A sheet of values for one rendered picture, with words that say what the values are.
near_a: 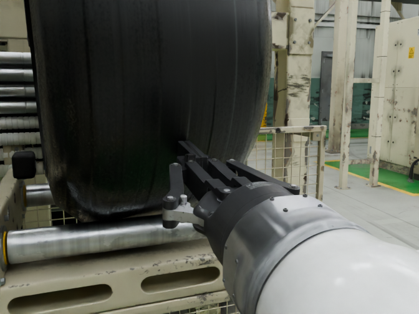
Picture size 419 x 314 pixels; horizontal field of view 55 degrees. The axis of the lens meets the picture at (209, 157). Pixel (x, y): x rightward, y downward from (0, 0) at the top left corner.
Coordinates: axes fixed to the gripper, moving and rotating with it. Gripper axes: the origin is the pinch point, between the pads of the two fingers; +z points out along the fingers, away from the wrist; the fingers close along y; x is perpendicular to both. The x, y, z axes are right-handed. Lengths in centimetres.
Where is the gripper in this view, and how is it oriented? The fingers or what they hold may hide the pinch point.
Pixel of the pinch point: (191, 160)
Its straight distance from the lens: 46.0
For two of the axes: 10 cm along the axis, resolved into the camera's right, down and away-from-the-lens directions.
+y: -9.4, 0.6, -3.3
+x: -0.5, 9.5, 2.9
